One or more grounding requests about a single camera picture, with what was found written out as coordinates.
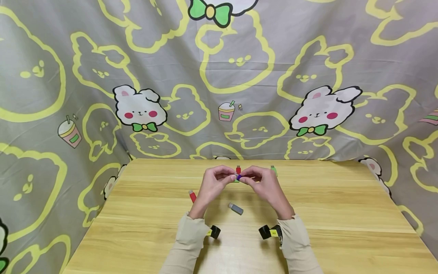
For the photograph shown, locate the person's right hand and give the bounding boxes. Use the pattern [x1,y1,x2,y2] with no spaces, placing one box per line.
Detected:
[239,166,295,221]

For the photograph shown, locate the person's left forearm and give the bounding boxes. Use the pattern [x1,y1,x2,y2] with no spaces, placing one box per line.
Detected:
[159,212,211,274]

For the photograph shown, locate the person's left hand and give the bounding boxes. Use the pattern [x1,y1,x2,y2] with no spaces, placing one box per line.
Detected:
[189,165,237,220]

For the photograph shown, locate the person's right forearm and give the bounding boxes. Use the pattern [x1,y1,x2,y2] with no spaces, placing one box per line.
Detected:
[276,214,324,274]

